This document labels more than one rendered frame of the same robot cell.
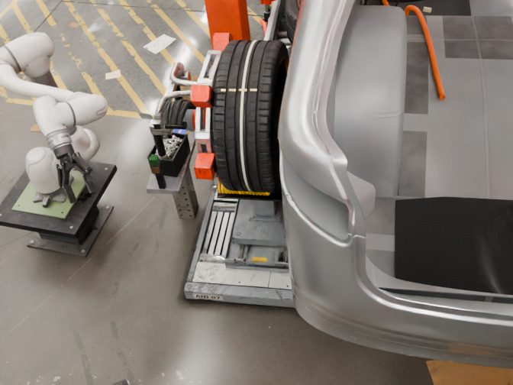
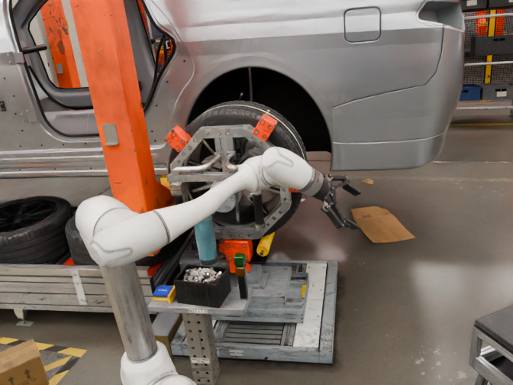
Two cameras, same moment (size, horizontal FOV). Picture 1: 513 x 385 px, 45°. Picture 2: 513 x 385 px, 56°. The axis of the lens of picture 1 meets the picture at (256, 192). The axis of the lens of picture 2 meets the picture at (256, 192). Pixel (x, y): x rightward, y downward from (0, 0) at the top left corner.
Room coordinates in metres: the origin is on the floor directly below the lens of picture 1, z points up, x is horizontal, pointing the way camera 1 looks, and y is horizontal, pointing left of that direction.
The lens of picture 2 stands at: (2.11, 2.23, 1.64)
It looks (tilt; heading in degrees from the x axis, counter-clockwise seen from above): 22 degrees down; 268
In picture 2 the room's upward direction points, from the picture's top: 6 degrees counter-clockwise
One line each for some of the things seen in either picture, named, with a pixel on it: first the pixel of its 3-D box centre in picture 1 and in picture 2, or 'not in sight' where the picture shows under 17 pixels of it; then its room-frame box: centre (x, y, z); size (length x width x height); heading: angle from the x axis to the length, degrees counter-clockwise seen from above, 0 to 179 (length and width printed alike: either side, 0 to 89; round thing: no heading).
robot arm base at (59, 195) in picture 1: (50, 189); not in sight; (2.36, 1.07, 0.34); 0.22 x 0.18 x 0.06; 169
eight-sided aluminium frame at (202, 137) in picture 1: (218, 115); (230, 184); (2.16, 0.12, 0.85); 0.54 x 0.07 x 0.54; 166
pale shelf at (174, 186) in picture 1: (172, 161); (201, 299); (2.35, 0.40, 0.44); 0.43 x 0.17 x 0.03; 166
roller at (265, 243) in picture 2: (243, 188); (266, 239); (2.02, 0.06, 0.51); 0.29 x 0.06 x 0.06; 76
